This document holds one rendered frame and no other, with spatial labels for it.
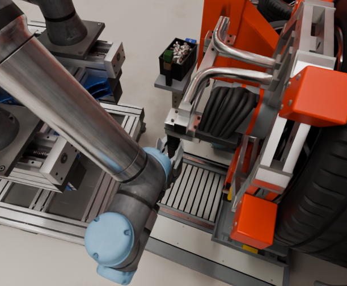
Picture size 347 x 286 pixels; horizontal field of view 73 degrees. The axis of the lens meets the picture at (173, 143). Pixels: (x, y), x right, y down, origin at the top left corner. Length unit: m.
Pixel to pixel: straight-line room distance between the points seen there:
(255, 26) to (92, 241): 0.99
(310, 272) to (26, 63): 1.50
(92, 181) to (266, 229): 1.00
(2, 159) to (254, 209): 0.66
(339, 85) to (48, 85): 0.39
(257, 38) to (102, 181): 1.00
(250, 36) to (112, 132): 0.87
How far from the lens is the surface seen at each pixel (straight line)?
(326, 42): 0.55
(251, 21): 1.13
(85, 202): 1.32
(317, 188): 0.47
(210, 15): 1.11
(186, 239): 1.33
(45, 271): 1.54
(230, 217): 1.23
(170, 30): 2.60
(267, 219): 0.55
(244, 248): 1.27
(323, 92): 0.40
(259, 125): 0.68
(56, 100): 0.34
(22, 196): 1.47
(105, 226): 0.40
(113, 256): 0.40
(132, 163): 0.40
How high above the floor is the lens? 1.39
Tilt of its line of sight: 58 degrees down
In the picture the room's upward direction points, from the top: straight up
